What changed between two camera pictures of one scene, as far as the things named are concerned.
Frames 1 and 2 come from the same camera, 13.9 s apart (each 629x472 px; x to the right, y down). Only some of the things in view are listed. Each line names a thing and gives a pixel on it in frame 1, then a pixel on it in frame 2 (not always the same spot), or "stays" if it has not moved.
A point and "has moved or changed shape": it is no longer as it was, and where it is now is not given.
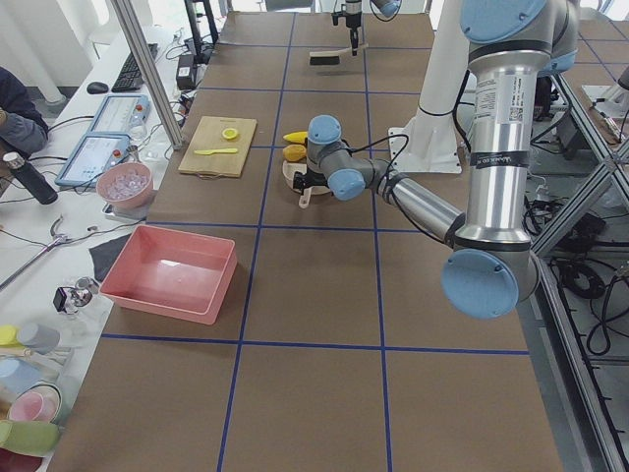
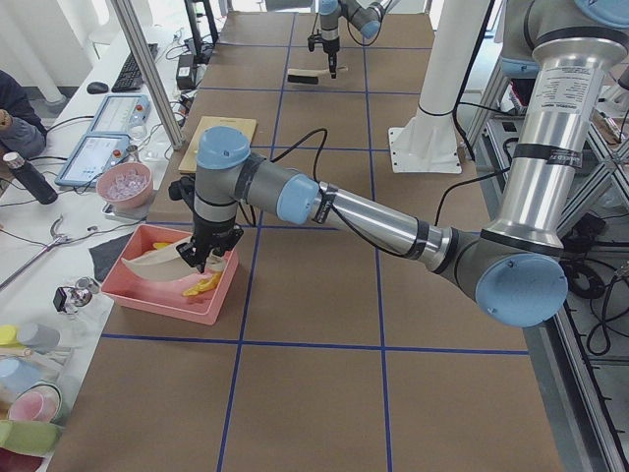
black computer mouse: [96, 88] stays
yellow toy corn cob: [299, 137] -> [207, 283]
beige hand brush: [332, 58] -> [312, 76]
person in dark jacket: [23, 125] stays
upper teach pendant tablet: [123, 113] stays
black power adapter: [187, 72] stays
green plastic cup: [31, 438] stays
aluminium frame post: [129, 14] stays
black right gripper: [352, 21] -> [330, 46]
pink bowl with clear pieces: [127, 184] stays
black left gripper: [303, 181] -> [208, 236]
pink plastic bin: [171, 272] stays
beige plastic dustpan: [289, 169] has moved or changed shape
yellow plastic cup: [8, 335] stays
